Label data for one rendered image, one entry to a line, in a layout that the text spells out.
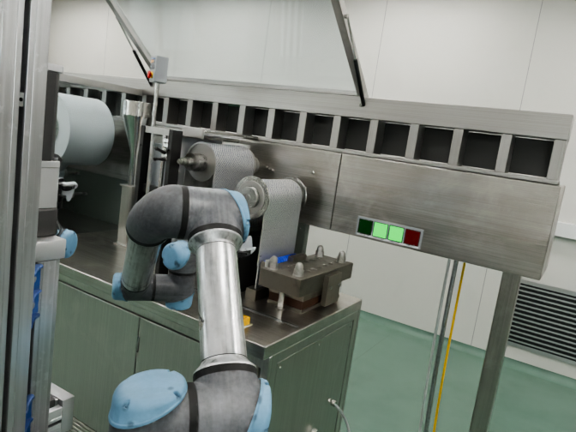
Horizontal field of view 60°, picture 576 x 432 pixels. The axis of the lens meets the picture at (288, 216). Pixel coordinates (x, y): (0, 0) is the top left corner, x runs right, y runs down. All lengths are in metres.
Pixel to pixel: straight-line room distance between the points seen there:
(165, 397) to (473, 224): 1.22
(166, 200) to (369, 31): 3.69
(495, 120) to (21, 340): 1.45
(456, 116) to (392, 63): 2.68
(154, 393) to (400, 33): 3.93
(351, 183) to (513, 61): 2.50
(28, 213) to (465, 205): 1.35
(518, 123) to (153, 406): 1.36
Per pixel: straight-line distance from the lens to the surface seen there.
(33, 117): 0.78
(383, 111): 1.87
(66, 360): 2.15
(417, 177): 1.80
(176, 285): 1.41
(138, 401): 0.85
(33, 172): 0.79
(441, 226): 1.78
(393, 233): 1.83
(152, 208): 1.06
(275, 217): 1.76
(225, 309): 0.96
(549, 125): 1.74
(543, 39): 4.19
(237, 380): 0.90
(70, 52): 7.26
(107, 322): 1.90
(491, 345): 1.99
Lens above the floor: 1.47
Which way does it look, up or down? 9 degrees down
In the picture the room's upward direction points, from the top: 8 degrees clockwise
